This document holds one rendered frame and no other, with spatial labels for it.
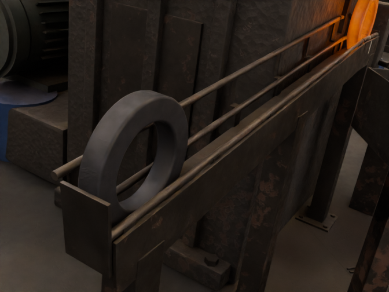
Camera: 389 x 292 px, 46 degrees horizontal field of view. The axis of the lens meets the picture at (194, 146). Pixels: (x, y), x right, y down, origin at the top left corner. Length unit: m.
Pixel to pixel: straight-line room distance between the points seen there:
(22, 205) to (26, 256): 0.28
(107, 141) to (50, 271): 0.96
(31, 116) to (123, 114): 1.30
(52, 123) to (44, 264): 0.54
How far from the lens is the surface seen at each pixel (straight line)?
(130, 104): 0.54
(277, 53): 1.05
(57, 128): 1.72
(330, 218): 1.87
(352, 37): 1.48
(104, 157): 0.51
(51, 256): 1.49
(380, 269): 1.16
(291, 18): 1.12
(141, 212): 0.58
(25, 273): 1.44
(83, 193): 0.53
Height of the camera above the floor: 0.93
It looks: 25 degrees down
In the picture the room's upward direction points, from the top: 8 degrees clockwise
